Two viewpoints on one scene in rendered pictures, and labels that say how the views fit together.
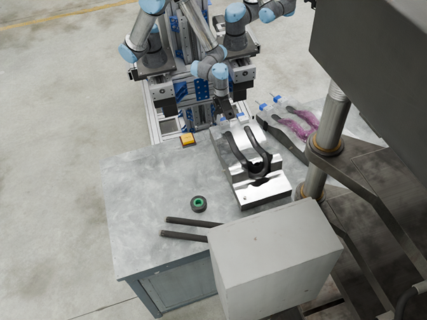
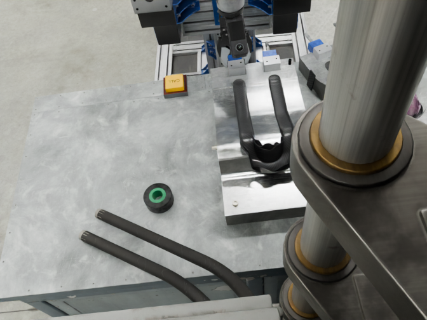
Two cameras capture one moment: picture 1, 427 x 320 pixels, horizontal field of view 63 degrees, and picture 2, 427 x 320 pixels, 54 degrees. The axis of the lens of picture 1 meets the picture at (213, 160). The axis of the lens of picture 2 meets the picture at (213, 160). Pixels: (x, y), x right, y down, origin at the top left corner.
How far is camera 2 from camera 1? 62 cm
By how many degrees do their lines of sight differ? 12
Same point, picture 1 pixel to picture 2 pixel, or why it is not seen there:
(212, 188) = (191, 174)
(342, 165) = (385, 228)
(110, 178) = (40, 129)
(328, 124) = (347, 77)
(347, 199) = not seen: hidden behind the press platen
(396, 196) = not seen: outside the picture
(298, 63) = not seen: outside the picture
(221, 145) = (222, 101)
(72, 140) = (60, 66)
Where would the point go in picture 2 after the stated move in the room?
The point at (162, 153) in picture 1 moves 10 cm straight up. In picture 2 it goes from (131, 101) to (122, 80)
